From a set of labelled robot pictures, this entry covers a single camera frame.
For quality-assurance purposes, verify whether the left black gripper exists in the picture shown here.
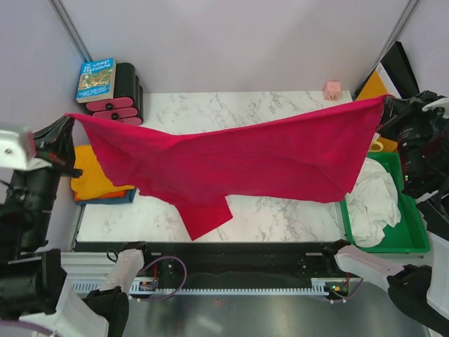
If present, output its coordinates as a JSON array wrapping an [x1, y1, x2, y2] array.
[[4, 112, 82, 244]]

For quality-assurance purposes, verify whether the yellow folded t-shirt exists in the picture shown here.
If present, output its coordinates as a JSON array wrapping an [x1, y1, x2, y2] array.
[[70, 145, 134, 199]]

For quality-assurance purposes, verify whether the pink cube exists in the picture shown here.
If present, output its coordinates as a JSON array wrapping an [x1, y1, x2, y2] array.
[[323, 81, 342, 101]]

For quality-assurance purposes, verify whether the red t-shirt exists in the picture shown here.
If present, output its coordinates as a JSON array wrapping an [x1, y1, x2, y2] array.
[[74, 96, 385, 239]]

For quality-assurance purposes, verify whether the black pink drawer organizer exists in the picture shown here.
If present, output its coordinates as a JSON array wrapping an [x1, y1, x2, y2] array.
[[86, 62, 143, 126]]

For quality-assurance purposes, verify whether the blue folded t-shirt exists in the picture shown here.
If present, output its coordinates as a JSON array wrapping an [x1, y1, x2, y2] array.
[[74, 189, 137, 205]]

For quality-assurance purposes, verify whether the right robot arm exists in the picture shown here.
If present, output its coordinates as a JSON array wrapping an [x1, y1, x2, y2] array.
[[321, 91, 448, 336]]

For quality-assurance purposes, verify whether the orange folded t-shirt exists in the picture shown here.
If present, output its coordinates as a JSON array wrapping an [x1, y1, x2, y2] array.
[[74, 190, 126, 201]]

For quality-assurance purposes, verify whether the blue treehouse book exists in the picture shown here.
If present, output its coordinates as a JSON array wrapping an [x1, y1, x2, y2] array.
[[76, 58, 116, 104]]

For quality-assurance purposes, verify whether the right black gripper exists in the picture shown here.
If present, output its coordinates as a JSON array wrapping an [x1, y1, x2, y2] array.
[[375, 88, 449, 189]]

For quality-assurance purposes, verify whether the black white folder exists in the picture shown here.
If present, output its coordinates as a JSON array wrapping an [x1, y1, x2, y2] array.
[[354, 41, 420, 99]]

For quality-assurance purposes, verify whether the green plastic bin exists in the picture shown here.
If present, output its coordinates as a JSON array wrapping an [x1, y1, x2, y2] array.
[[340, 152, 430, 253]]

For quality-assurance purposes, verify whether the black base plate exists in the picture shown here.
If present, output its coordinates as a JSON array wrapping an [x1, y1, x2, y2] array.
[[107, 240, 364, 282]]

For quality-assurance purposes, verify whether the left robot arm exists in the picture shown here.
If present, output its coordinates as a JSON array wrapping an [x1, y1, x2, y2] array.
[[1, 117, 154, 336]]

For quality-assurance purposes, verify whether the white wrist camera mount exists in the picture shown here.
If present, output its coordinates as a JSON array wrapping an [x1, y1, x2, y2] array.
[[1, 124, 51, 171]]

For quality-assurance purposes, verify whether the orange folder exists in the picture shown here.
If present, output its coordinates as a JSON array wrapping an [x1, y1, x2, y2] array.
[[355, 67, 401, 101]]

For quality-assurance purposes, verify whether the yellow mug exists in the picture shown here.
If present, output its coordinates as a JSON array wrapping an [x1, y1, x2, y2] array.
[[369, 137, 398, 152]]

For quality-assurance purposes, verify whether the white crumpled t-shirt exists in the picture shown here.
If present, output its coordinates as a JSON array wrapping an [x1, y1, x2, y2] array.
[[345, 158, 401, 248]]

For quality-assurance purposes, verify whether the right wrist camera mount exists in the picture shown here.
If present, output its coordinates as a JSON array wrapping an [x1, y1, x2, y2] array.
[[422, 98, 449, 115]]

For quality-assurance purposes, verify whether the white slotted cable duct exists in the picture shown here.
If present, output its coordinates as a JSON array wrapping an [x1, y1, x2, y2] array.
[[65, 277, 351, 295]]

